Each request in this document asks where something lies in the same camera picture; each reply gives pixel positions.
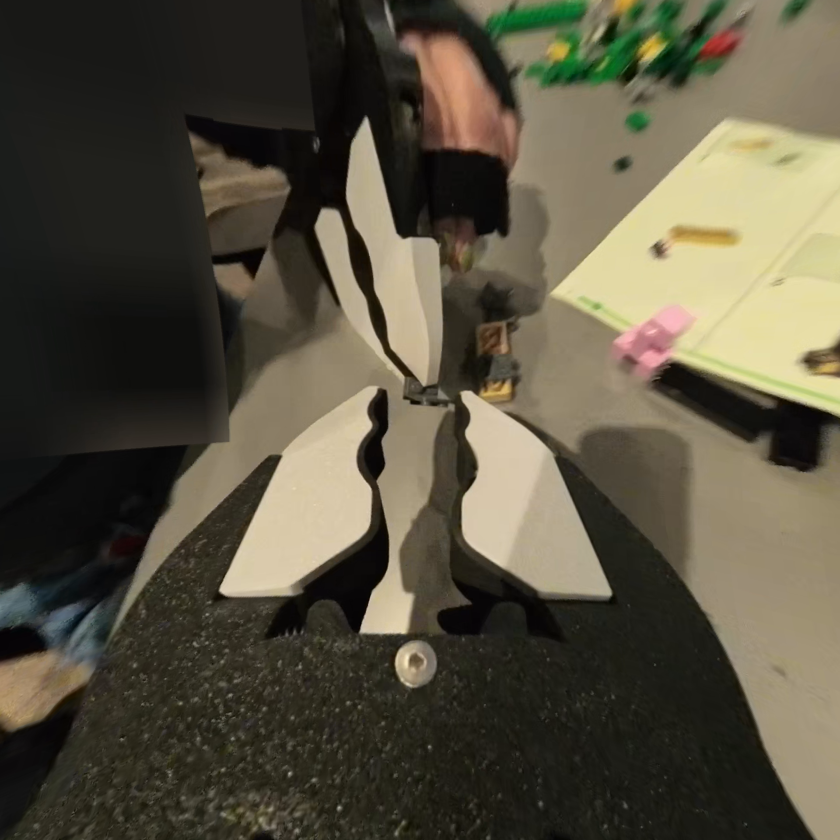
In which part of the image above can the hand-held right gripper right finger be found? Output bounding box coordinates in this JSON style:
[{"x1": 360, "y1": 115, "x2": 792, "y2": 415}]
[{"x1": 451, "y1": 390, "x2": 614, "y2": 602}]

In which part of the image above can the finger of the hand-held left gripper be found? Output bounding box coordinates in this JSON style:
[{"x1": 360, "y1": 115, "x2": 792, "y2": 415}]
[
  {"x1": 344, "y1": 118, "x2": 444, "y2": 389},
  {"x1": 314, "y1": 209, "x2": 406, "y2": 383}
]

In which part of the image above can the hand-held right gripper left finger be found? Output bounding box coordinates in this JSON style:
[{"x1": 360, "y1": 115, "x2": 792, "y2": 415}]
[{"x1": 218, "y1": 386, "x2": 391, "y2": 599}]

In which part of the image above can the small grey brick plate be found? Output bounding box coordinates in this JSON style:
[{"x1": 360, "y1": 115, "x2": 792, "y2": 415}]
[{"x1": 402, "y1": 377, "x2": 455, "y2": 406}]

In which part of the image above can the yellow and grey brick assembly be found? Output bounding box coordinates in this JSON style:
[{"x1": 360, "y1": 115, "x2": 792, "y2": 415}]
[{"x1": 463, "y1": 282, "x2": 526, "y2": 403}]

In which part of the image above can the person's left hand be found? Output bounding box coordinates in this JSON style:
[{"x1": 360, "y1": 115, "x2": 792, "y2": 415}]
[{"x1": 399, "y1": 26, "x2": 519, "y2": 273}]

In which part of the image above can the beige cloth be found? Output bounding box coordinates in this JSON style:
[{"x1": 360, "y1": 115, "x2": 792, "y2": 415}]
[{"x1": 187, "y1": 131, "x2": 293, "y2": 260}]

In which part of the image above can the pink brick pig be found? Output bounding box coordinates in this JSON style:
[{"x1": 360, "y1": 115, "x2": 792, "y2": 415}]
[{"x1": 612, "y1": 305, "x2": 697, "y2": 383}]

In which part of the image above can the black brick assembly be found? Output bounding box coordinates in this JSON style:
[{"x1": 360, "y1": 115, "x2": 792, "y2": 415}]
[{"x1": 646, "y1": 361, "x2": 824, "y2": 471}]

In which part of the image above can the pile of green bricks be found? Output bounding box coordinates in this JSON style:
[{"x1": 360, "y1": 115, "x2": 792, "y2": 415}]
[{"x1": 486, "y1": 0, "x2": 815, "y2": 106}]

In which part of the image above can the blue cloth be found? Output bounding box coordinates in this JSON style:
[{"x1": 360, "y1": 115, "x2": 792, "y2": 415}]
[{"x1": 0, "y1": 571, "x2": 142, "y2": 657}]

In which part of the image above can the tan cloth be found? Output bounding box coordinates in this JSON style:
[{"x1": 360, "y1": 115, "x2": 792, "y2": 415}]
[{"x1": 0, "y1": 650, "x2": 99, "y2": 732}]

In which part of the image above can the pale green instruction booklet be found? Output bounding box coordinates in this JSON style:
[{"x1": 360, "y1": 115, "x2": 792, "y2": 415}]
[{"x1": 550, "y1": 118, "x2": 840, "y2": 417}]

